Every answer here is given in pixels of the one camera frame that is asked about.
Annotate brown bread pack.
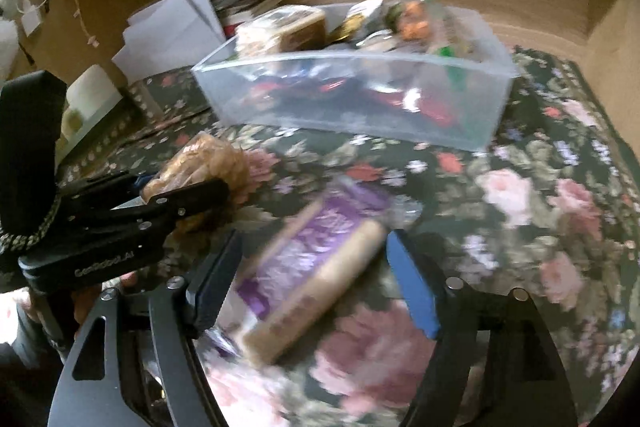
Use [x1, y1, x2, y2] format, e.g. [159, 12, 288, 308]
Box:
[142, 131, 250, 208]

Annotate purple biscuit roll pack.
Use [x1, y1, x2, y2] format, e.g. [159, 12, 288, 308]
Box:
[234, 175, 424, 368]

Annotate left hand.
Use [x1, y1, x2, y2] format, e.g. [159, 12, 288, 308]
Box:
[14, 271, 139, 327]

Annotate white mug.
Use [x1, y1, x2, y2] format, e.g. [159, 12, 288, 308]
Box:
[61, 64, 122, 142]

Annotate floral dark tablecloth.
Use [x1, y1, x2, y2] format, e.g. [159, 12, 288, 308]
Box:
[62, 49, 639, 426]

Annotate white folded papers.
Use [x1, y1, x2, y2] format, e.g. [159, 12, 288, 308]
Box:
[112, 0, 226, 83]

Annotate beige cake pack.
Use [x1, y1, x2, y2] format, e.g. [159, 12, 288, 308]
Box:
[235, 5, 326, 58]

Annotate clear plastic storage box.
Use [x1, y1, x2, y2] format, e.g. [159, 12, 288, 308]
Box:
[192, 6, 518, 152]

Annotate yellow white snack packet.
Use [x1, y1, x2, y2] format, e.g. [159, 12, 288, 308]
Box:
[328, 0, 384, 43]

